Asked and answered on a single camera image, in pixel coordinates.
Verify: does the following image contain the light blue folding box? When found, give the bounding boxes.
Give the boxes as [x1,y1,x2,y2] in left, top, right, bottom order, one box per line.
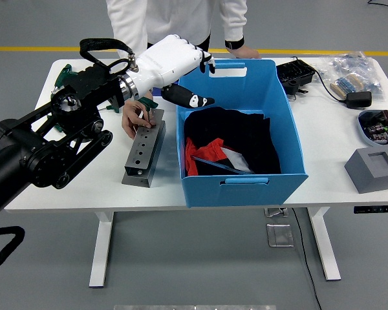
[176,57,310,209]

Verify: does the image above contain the black plastic tray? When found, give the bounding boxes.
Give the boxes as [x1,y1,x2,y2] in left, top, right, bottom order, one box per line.
[275,59,317,97]

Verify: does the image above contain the beige resistor tape strip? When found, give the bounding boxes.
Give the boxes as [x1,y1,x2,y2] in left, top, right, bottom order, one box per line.
[330,73,366,100]

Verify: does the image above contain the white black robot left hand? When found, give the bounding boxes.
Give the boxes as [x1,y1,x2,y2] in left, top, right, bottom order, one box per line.
[131,34,217,109]

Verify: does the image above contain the grey block with square recess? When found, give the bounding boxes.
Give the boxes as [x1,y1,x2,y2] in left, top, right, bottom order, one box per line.
[344,147,388,194]

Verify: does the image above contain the white grey cloth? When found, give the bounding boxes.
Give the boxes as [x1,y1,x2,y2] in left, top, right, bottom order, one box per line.
[221,147,255,174]

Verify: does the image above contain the person's left hand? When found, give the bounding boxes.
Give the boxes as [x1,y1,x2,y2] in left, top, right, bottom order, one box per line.
[228,45,261,59]

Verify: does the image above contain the grey metal tool rack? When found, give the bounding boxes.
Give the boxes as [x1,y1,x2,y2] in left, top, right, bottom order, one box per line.
[121,108,167,189]

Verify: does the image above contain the black cloth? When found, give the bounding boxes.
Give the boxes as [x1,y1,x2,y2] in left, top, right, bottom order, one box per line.
[183,107,282,176]

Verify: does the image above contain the blue oval dish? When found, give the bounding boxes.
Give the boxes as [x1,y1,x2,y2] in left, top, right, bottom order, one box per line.
[357,109,388,148]

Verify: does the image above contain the person's right hand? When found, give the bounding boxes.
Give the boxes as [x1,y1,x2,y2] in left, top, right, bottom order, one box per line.
[122,98,158,140]

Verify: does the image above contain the small metal floor plate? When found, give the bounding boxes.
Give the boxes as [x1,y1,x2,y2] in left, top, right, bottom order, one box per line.
[264,207,289,218]

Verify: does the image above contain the black table control panel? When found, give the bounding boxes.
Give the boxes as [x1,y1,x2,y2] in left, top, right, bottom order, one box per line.
[353,205,388,214]

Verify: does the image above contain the person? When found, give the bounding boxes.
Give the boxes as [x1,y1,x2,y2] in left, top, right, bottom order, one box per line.
[105,0,261,140]

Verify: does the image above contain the orange cloth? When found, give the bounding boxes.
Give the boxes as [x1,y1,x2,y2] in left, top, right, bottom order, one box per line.
[184,137,229,175]

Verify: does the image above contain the black adapter cable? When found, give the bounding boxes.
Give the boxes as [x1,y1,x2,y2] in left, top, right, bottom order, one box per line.
[290,56,349,104]

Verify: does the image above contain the white table leg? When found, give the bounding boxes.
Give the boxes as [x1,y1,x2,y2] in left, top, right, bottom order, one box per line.
[89,211,114,289]
[307,206,342,282]

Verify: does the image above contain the clear plastic parts bags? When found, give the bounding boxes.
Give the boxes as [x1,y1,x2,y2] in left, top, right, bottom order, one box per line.
[315,51,385,98]

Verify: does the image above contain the black wristband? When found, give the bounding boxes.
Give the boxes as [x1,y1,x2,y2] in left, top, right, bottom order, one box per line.
[224,36,246,50]

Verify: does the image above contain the large metal floor plate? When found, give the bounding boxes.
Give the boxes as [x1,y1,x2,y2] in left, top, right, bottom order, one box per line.
[266,223,294,249]

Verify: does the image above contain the black power adapter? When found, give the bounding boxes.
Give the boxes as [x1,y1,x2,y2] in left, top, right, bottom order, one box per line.
[345,91,373,110]

